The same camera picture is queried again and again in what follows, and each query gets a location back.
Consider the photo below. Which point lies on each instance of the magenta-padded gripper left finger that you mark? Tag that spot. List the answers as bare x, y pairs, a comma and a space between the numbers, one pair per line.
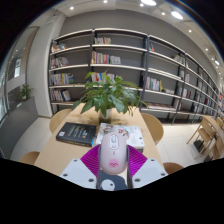
90, 161

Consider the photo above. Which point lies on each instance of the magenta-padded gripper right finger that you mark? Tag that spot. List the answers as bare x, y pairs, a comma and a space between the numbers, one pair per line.
138, 163

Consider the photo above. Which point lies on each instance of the pink computer mouse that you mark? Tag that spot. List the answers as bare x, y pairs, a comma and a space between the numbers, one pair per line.
113, 153

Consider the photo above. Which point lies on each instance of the white illustrated-cover book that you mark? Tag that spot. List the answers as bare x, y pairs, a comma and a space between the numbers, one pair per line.
133, 135

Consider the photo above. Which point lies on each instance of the black book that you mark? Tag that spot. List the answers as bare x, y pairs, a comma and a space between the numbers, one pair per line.
76, 133

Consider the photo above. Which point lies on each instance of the green potted plant white pot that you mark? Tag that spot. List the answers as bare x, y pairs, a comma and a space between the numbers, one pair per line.
108, 96

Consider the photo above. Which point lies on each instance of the group of wooden chairs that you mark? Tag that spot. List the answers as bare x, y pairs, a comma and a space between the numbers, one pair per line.
210, 133

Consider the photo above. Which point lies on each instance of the small green plant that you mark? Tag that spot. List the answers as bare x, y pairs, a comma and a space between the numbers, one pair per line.
25, 91

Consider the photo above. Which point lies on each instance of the grey bookshelf unit with books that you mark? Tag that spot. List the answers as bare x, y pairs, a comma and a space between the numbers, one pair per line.
123, 53

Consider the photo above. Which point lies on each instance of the group of ceiling lights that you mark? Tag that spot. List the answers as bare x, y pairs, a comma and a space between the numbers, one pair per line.
176, 14

